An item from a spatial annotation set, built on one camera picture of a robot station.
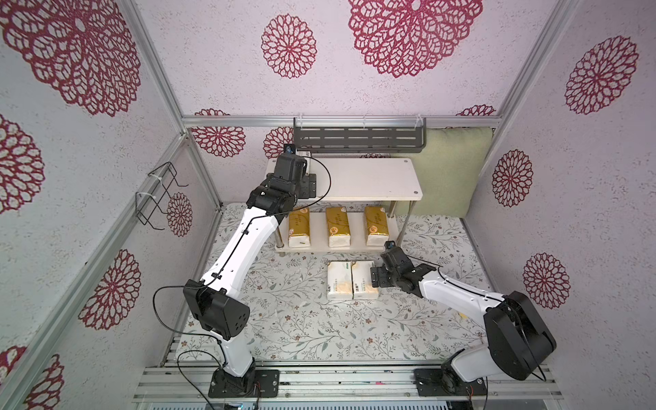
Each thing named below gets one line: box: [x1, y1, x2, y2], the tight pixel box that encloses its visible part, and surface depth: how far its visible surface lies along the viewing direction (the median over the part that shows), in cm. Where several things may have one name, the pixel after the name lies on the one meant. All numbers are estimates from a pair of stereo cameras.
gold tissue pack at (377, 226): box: [364, 205, 390, 246], surface depth 97 cm
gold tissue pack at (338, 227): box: [325, 206, 352, 248], surface depth 98 cm
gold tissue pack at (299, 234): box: [287, 207, 311, 248], surface depth 97 cm
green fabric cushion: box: [389, 127, 494, 218], surface depth 97 cm
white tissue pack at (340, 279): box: [327, 260, 353, 299], surface depth 92 cm
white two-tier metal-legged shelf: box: [274, 157, 423, 254], surface depth 84 cm
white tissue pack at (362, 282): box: [351, 260, 379, 299], surface depth 91 cm
